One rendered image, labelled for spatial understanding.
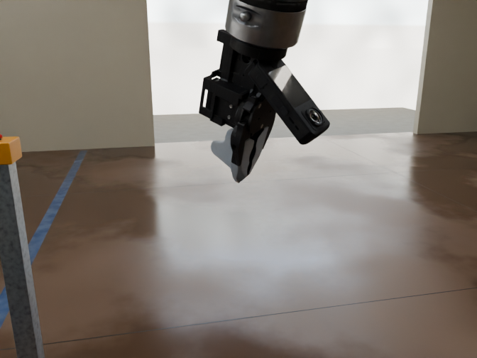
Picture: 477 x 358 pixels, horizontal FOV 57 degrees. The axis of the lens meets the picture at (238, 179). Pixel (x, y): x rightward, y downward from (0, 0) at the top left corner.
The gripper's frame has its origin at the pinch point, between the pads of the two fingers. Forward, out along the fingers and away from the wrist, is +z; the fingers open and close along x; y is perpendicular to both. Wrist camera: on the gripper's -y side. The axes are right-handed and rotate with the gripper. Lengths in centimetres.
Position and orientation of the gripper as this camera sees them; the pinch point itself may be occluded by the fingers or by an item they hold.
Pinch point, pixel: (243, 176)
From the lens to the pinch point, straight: 64.3
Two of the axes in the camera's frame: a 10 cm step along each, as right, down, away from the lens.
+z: -1.8, 7.9, 5.9
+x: -5.5, 4.2, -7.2
